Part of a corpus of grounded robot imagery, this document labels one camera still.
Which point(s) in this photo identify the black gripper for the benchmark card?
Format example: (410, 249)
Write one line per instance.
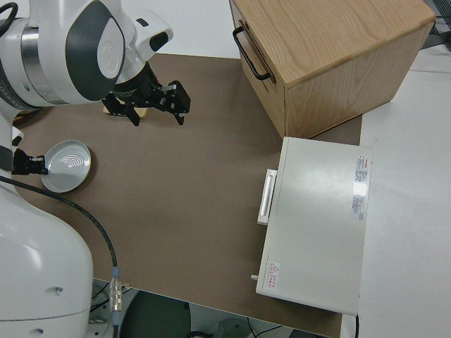
(20, 162)
(135, 88)

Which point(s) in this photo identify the gray round plate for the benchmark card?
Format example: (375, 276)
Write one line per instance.
(68, 165)

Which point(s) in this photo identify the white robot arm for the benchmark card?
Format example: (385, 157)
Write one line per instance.
(53, 53)
(38, 264)

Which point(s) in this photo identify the small light wooden block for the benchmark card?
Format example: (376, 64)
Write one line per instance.
(143, 112)

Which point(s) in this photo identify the brown wooden object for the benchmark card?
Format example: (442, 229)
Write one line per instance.
(22, 118)

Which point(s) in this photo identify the brown table mat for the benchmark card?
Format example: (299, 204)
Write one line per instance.
(169, 197)

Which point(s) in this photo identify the wooden drawer cabinet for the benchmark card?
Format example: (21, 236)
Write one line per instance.
(334, 53)

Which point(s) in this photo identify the black round stool seat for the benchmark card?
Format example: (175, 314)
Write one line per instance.
(155, 317)

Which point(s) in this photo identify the white toaster oven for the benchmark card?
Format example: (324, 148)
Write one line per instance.
(317, 229)

